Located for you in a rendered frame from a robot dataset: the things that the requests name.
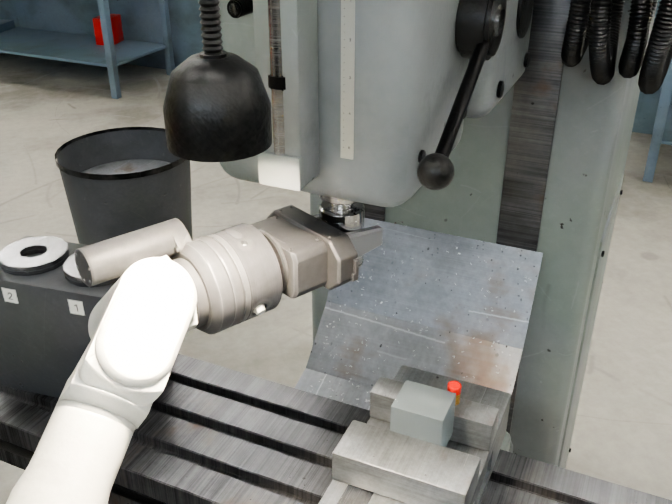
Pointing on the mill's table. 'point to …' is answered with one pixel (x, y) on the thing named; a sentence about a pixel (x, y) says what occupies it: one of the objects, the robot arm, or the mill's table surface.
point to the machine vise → (342, 493)
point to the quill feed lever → (467, 22)
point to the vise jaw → (404, 466)
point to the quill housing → (371, 93)
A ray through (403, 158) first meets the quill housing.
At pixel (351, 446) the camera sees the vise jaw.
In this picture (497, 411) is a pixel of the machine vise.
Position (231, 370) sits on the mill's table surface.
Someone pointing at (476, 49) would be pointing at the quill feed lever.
